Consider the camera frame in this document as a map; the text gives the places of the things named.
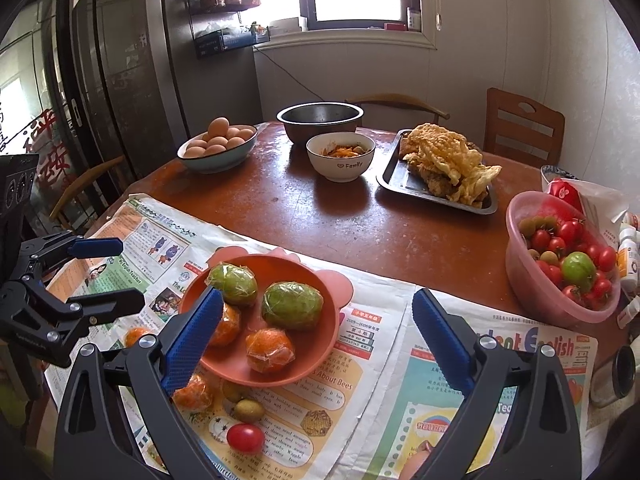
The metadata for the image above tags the orange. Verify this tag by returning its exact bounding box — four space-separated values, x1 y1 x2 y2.
124 326 150 348
208 304 242 348
245 327 296 374
172 373 214 412

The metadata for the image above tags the kiwi fruit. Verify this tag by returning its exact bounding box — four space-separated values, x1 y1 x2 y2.
232 399 265 424
221 379 250 404

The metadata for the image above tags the red tomato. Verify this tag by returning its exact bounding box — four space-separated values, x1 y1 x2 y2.
227 422 265 455

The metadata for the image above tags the green fruit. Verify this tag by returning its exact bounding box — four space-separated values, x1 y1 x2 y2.
205 262 258 307
260 282 323 330

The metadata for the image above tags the orange plastic plate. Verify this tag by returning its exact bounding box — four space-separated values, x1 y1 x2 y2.
201 246 354 388

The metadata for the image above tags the wooden chair at left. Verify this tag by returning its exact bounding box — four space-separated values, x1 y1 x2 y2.
49 155 125 230

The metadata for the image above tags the Student English newspaper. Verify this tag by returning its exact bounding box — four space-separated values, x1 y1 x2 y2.
328 288 599 480

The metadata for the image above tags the green tomato in basin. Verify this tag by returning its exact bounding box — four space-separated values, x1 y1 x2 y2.
561 252 597 294

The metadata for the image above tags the pink plastic basin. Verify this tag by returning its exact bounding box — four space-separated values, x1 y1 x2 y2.
506 191 620 327

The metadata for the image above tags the refrigerator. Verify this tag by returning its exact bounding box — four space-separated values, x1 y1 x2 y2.
55 0 262 183

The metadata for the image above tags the white medicine bottle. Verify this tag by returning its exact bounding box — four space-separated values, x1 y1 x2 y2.
617 223 639 296

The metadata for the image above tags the left newspaper sheet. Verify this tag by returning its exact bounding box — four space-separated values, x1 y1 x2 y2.
49 194 414 479

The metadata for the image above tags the teal bowl of eggs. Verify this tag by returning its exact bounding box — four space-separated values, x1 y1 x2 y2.
177 117 258 174

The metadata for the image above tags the plastic bag with red pack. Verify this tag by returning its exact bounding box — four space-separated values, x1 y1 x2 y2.
540 165 629 248

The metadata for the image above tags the fried dough pile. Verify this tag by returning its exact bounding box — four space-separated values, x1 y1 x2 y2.
399 122 502 207

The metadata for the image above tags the stainless steel bowl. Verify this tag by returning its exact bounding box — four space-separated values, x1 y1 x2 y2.
277 101 364 146

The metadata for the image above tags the dark baking tray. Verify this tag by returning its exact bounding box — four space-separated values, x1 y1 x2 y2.
375 129 498 216

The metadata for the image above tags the white Family bowl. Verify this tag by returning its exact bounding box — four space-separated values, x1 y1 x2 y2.
306 132 376 183

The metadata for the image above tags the curved wooden chair back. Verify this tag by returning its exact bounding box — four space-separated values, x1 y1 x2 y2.
346 93 450 124

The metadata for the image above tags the wooden chair by wall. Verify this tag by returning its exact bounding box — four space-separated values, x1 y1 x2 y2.
484 88 565 168

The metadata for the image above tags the wall shelf rack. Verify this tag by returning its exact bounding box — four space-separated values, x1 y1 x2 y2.
186 0 270 58

